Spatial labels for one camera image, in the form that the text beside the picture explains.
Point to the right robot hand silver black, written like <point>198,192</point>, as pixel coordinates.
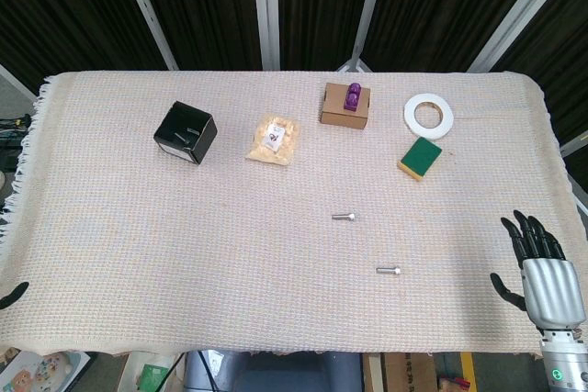
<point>549,293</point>

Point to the left robot hand black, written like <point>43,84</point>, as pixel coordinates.
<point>14,294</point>

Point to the silver bolt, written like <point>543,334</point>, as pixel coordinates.
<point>388,271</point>
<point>343,216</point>

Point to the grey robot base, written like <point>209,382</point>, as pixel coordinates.
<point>285,373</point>

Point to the colourful children's book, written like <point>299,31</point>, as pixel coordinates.
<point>41,371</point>

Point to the green packet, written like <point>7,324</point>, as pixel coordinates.
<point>151,378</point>

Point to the brown printed carton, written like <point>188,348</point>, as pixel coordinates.
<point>404,373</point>

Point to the beige woven tablecloth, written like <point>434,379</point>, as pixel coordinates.
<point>184,236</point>

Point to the green yellow sponge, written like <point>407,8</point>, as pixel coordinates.
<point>421,153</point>

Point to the white tape roll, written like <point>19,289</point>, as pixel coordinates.
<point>413,121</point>

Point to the black open cardboard box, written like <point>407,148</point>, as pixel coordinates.
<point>202,139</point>

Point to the brown cardboard box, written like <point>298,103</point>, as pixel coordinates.
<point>342,119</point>

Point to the purple toy block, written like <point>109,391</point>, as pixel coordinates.
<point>353,98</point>

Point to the clear bag of yellow snacks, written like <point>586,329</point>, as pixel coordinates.
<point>271,148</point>

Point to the white frame post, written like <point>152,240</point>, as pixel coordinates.
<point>267,11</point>
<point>147,11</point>
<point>519,11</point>
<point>365,11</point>

